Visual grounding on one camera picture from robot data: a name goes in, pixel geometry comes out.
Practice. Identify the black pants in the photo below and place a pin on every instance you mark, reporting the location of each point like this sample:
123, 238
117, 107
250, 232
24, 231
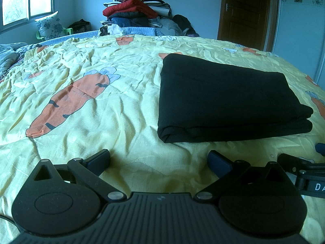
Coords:
203, 101

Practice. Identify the window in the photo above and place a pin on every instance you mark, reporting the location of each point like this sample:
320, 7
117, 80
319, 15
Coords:
17, 12

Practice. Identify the pile of clothes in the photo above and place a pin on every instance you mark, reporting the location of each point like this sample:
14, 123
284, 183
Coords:
145, 17

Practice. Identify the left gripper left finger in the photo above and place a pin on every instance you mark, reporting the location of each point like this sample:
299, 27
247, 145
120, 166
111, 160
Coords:
65, 198

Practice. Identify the yellow carrot print bedsheet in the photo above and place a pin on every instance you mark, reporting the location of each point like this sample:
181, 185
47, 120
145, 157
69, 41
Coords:
76, 98

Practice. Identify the brown wooden door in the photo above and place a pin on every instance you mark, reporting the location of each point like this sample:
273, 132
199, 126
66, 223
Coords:
250, 23

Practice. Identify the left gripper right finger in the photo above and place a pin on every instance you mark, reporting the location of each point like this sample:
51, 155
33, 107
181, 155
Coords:
259, 202

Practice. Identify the white wardrobe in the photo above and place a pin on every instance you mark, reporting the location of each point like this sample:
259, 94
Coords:
300, 36

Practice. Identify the black bag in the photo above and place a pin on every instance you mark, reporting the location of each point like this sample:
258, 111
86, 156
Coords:
80, 26

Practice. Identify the floral pillow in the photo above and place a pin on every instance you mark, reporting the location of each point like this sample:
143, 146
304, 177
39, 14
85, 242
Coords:
50, 26

